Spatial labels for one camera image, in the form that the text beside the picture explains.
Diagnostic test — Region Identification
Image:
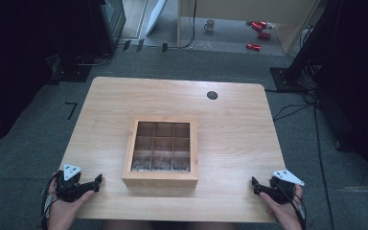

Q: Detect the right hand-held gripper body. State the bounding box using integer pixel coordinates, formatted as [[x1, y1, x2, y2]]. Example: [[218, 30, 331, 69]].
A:
[[267, 169, 306, 205]]

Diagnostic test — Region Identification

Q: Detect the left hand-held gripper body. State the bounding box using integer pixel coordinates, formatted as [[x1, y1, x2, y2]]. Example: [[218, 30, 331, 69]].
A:
[[55, 163, 89, 203]]

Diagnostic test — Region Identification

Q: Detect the person's right hand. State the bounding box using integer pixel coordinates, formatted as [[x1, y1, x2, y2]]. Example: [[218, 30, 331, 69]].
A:
[[259, 184, 305, 230]]

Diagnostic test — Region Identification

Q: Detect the person's left hand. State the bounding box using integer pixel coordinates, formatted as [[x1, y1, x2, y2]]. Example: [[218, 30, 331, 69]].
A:
[[46, 173, 96, 230]]

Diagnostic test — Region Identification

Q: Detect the wooden box with glass lid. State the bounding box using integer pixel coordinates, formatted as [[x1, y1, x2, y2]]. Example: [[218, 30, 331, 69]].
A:
[[121, 115, 199, 190]]

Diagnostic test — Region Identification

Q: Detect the black angled tape mark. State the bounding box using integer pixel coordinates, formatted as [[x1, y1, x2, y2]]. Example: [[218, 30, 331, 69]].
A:
[[64, 101, 79, 121]]

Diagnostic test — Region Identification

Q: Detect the black stand base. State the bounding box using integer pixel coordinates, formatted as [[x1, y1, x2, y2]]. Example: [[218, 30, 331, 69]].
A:
[[45, 53, 93, 84]]

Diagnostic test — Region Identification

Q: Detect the black monitor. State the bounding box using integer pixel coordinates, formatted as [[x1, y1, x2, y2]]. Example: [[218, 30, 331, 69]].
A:
[[88, 0, 127, 58]]

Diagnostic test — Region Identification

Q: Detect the grey mug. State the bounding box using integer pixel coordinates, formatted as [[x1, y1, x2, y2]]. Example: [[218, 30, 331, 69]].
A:
[[203, 18, 216, 34]]

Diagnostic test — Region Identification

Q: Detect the white board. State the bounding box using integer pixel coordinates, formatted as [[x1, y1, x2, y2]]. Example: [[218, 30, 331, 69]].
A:
[[144, 0, 168, 36]]

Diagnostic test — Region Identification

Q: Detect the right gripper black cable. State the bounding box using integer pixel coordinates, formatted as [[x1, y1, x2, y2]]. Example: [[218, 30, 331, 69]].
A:
[[276, 181, 309, 230]]

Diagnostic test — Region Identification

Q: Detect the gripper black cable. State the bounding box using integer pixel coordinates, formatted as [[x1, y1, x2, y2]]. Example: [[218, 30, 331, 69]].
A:
[[40, 172, 60, 230], [276, 181, 309, 230]]

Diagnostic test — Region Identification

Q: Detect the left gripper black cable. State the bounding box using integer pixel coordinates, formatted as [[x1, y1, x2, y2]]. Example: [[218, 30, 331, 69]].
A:
[[40, 172, 60, 230]]

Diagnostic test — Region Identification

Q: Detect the black floor cable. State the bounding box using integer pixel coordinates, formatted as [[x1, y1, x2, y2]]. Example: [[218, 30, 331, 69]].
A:
[[272, 90, 337, 230]]

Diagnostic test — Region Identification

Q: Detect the black stand with base plate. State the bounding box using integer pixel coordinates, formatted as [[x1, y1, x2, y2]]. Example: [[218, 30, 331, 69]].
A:
[[269, 0, 343, 94]]

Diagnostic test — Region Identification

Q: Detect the light wooden shelf frame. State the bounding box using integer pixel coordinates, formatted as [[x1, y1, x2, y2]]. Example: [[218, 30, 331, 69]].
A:
[[176, 0, 321, 56]]

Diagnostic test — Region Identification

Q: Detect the black hanging cable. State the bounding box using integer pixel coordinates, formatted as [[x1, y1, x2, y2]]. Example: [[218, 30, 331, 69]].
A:
[[167, 0, 198, 51]]

